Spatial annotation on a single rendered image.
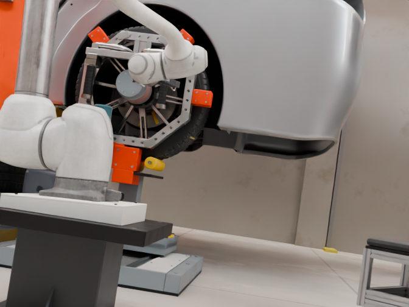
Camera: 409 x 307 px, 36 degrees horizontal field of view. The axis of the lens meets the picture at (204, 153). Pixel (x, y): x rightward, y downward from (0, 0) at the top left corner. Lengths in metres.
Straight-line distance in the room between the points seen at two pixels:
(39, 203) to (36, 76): 0.42
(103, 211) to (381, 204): 5.24
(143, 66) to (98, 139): 0.53
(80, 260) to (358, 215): 5.13
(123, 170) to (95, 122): 1.19
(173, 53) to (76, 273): 0.89
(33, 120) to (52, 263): 0.42
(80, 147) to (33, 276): 0.37
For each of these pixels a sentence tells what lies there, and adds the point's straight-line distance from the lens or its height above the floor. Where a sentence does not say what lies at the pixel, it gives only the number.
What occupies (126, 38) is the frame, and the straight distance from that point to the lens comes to 3.08.
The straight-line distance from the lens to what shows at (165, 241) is 2.98.
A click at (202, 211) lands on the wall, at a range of 6.61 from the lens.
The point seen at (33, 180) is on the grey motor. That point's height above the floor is 0.35.
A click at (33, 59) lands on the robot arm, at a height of 0.73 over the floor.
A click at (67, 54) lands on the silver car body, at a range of 3.31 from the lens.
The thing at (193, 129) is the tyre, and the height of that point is 0.70.
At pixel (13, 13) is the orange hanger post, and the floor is 1.05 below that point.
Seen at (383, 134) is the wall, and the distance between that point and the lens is 6.73.
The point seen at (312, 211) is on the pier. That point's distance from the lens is 6.49.
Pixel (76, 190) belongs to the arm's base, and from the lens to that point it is 1.80.
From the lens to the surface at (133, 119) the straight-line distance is 3.27.
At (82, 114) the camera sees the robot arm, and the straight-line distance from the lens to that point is 1.82.
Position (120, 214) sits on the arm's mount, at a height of 0.33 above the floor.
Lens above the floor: 0.42
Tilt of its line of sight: 3 degrees up
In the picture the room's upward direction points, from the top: 8 degrees clockwise
